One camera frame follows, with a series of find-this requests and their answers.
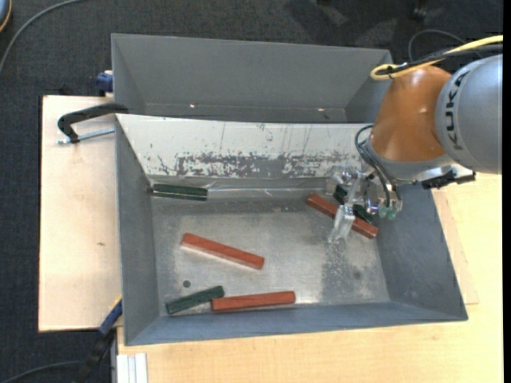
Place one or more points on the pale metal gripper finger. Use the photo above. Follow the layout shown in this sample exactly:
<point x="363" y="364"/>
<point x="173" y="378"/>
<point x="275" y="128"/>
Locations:
<point x="347" y="223"/>
<point x="337" y="226"/>

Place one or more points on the red-brown flat block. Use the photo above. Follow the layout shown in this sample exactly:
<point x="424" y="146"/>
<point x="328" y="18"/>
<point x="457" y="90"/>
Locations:
<point x="253" y="301"/>
<point x="321" y="206"/>
<point x="223" y="251"/>

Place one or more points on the grey metal bin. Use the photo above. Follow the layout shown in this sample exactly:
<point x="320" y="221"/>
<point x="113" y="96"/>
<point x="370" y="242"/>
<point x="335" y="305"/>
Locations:
<point x="279" y="253"/>

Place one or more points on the pale wood board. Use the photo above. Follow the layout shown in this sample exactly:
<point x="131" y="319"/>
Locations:
<point x="76" y="222"/>

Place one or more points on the black cylinder on white bracket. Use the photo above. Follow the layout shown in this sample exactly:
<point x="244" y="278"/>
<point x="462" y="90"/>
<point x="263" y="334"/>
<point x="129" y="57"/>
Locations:
<point x="447" y="178"/>

